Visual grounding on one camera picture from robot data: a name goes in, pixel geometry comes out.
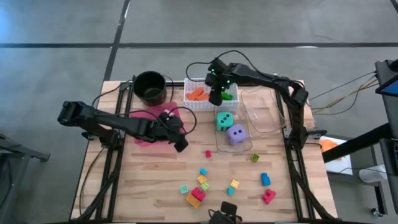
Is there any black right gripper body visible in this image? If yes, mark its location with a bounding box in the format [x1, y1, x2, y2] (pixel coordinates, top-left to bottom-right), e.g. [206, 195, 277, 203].
[208, 58, 239, 91]

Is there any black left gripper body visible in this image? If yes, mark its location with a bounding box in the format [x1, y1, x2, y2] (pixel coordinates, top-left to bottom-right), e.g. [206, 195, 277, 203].
[149, 117, 187, 143]

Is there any orange long toy block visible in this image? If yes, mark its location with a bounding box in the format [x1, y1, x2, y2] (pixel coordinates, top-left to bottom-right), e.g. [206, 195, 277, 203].
[186, 87, 205, 101]

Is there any teal foam die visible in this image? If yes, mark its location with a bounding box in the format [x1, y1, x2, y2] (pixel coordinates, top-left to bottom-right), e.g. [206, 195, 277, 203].
[216, 111, 234, 132]

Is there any black round bucket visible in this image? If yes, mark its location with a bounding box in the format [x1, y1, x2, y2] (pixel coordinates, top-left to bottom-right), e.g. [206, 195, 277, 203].
[132, 70, 167, 108]

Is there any purple foam die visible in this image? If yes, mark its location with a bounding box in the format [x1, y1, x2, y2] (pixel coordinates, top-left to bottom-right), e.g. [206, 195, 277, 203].
[226, 124, 248, 146]

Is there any red stepped toy block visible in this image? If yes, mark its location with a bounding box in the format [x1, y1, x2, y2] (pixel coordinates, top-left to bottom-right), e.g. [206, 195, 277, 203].
[262, 189, 277, 205]
[190, 187, 206, 202]

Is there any yellow-orange toy brick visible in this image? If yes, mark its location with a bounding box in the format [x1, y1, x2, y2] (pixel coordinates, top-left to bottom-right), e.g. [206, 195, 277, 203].
[185, 193, 201, 208]

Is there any white perforated basket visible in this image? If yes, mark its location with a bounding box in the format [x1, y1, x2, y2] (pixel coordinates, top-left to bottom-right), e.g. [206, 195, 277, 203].
[183, 77, 239, 113]

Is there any pink translucent plastic tray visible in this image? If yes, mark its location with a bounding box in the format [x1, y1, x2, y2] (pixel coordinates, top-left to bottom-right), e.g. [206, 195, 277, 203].
[129, 101, 187, 147]

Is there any clear plastic bin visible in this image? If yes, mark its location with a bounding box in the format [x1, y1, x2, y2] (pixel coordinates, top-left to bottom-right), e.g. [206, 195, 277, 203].
[239, 84, 286, 134]
[213, 109, 252, 154]

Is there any orange object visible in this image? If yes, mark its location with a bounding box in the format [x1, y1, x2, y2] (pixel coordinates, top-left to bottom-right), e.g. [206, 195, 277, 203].
[320, 139, 340, 154]

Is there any grey metal rack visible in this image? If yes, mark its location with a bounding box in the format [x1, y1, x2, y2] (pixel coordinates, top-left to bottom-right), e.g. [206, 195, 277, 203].
[0, 133, 51, 224]

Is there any white side table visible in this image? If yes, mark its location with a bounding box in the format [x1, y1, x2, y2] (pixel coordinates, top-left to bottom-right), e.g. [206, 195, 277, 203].
[319, 135, 354, 176]

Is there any black equipment stand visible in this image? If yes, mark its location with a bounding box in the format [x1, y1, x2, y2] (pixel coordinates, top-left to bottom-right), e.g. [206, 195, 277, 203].
[322, 58, 398, 215]

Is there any laptop with blue screen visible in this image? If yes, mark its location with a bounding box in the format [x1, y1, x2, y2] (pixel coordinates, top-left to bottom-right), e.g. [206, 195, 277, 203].
[374, 73, 398, 97]

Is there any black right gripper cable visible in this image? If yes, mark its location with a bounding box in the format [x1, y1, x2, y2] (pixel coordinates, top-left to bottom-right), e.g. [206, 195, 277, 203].
[185, 49, 268, 82]

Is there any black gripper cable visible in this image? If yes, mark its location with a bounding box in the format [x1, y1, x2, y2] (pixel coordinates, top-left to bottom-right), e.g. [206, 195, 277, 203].
[185, 49, 268, 82]
[127, 106, 198, 136]

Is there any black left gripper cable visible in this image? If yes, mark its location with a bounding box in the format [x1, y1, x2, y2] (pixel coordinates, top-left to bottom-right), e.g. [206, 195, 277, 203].
[127, 106, 198, 136]

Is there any black cable beside bucket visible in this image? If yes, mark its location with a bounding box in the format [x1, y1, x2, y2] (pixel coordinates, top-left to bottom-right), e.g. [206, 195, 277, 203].
[161, 74, 175, 104]

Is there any black aluminium table frame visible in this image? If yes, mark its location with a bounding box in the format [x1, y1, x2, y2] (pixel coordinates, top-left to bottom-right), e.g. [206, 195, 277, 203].
[74, 80, 335, 222]

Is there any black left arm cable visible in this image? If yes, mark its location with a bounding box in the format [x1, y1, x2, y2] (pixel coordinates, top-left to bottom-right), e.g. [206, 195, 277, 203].
[91, 81, 134, 108]

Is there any black device with cable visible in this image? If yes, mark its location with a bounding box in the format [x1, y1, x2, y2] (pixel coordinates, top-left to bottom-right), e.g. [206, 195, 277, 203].
[207, 200, 244, 224]

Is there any black clamp mount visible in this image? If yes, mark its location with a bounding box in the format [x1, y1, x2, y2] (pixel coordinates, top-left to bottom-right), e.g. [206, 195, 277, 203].
[306, 128, 328, 137]

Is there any black floor cable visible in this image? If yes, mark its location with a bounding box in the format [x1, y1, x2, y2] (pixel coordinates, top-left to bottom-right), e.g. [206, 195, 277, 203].
[307, 70, 379, 103]

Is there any yellow floor cable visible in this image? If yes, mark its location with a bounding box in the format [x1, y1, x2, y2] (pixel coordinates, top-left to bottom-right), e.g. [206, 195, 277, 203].
[312, 77, 379, 116]

